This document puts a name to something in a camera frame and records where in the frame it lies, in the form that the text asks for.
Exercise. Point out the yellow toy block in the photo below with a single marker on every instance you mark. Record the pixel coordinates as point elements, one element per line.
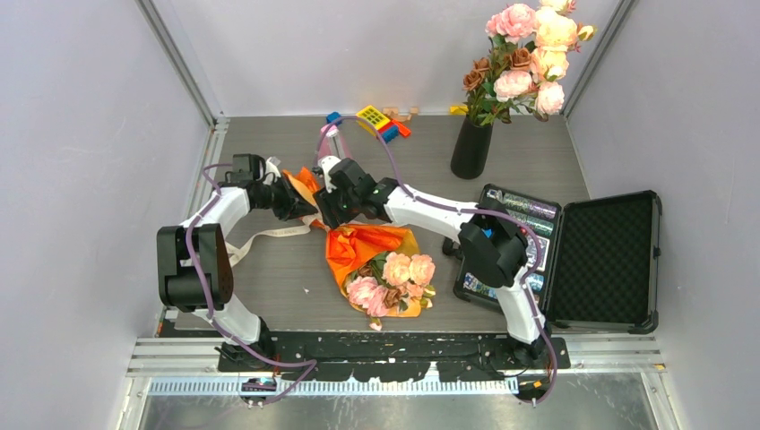
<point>373,119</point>

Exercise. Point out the red blue toy blocks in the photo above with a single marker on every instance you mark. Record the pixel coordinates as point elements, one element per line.
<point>394,129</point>

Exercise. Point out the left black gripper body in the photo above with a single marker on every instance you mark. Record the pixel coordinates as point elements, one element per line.
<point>278,197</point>

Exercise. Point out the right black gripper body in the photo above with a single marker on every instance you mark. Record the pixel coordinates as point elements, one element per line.
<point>344,206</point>

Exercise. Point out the black poker chip case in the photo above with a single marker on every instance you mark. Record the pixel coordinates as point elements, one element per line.
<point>599,258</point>

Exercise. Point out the cream printed ribbon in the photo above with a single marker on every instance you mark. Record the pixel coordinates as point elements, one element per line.
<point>237,254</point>

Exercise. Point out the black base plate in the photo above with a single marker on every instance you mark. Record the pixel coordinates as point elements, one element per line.
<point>389,357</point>

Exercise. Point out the wooden toy pieces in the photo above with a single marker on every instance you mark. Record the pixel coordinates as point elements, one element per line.
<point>399,115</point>

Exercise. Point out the pink metronome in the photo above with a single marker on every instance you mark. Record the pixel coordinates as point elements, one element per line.
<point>332,144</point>

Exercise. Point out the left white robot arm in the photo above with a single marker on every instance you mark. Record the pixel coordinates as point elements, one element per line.
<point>194,267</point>

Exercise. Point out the small yellow toy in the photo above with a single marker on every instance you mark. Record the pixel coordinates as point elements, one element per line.
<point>458,110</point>

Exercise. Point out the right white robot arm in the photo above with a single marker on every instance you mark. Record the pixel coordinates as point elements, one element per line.
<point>494,244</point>

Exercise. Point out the black vase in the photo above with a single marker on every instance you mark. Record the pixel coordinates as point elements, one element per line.
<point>470,152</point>

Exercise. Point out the pink flowers in vase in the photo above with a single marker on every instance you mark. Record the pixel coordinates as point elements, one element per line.
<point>526,62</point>

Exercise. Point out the blue toy block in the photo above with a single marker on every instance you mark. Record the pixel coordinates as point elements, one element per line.
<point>332,117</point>

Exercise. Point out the orange flower bouquet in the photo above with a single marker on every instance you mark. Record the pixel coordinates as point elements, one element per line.
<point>379,269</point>

